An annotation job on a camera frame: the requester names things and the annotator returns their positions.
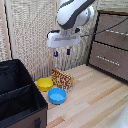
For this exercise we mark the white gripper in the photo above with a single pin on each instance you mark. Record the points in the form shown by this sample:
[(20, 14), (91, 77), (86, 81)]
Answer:
[(63, 38)]

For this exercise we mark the yellow red cereal bar box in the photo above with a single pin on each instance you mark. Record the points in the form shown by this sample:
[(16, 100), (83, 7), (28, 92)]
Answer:
[(62, 79)]

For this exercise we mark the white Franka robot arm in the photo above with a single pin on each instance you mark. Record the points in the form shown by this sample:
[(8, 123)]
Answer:
[(73, 12)]

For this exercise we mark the yellow plastic bowl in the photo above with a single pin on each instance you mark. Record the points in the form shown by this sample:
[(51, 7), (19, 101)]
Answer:
[(44, 83)]

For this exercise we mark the blue plastic bowl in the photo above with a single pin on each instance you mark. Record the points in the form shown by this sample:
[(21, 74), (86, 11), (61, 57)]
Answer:
[(57, 95)]

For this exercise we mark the brown drawer cabinet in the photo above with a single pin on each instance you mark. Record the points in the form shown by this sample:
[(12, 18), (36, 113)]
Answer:
[(110, 46)]

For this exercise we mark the black fabric storage box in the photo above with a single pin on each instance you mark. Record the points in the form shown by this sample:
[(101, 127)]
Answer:
[(18, 96)]

